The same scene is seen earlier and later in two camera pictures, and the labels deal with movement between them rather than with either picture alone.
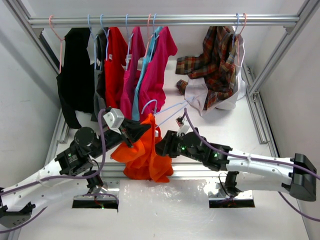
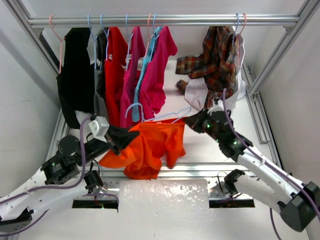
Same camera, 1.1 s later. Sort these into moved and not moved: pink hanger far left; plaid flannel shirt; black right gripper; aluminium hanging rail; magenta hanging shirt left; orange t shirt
Moved: black right gripper; orange t shirt
Not moved: plaid flannel shirt; aluminium hanging rail; pink hanger far left; magenta hanging shirt left
